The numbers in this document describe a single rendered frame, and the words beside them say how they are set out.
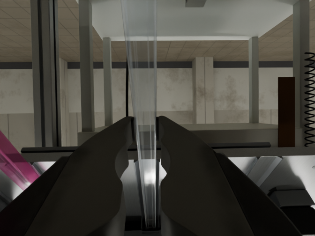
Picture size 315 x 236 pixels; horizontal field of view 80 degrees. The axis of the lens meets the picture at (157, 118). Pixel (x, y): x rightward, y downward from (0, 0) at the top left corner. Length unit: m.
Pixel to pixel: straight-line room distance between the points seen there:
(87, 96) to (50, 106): 0.15
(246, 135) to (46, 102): 0.53
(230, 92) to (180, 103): 0.96
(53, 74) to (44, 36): 0.08
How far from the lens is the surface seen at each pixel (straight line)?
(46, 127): 0.47
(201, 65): 3.42
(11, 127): 4.25
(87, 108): 0.59
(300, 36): 0.75
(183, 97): 3.54
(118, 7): 0.69
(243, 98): 3.90
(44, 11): 0.52
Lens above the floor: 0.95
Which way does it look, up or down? 1 degrees up
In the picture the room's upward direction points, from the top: 179 degrees clockwise
